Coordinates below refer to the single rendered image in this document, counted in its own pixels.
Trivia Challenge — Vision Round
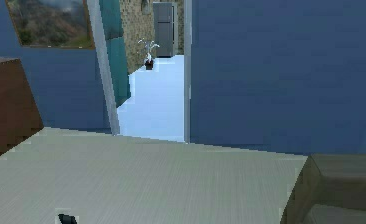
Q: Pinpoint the brown wooden cabinet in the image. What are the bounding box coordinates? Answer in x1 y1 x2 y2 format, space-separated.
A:
0 56 45 159

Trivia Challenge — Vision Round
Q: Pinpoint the white house plant black pot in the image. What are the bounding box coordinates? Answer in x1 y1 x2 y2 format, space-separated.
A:
137 38 161 71

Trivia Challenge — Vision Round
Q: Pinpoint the framed landscape picture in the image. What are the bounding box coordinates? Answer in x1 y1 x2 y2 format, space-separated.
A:
4 0 96 50

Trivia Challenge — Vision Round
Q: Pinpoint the olive green sofa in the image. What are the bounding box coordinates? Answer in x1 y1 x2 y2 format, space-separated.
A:
280 153 366 224

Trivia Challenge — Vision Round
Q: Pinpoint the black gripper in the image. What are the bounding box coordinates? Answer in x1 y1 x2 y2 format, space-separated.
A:
57 213 79 224

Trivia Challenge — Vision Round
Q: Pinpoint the grey fridge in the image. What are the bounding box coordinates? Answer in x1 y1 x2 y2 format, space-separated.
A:
152 1 179 59

